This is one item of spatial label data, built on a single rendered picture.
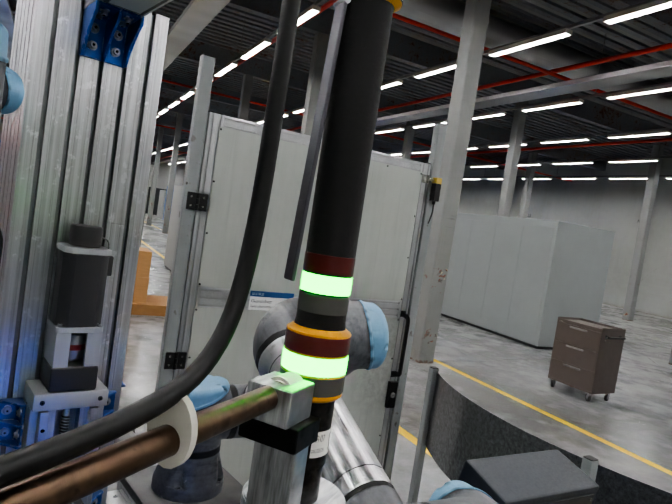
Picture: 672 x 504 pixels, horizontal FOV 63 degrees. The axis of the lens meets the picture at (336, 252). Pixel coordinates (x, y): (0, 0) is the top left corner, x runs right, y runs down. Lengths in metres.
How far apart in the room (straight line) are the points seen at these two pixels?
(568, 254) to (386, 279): 7.95
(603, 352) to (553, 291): 3.18
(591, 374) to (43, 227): 6.62
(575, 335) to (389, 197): 5.07
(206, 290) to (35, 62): 1.26
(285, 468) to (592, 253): 10.58
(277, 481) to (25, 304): 0.93
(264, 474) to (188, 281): 1.87
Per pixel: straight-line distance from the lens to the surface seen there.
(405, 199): 2.62
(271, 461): 0.36
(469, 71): 7.52
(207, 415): 0.28
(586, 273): 10.81
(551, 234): 10.17
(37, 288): 1.22
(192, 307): 2.23
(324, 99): 0.35
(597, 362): 7.19
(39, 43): 1.22
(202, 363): 0.26
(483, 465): 1.11
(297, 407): 0.33
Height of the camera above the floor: 1.65
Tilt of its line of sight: 3 degrees down
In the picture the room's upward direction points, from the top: 9 degrees clockwise
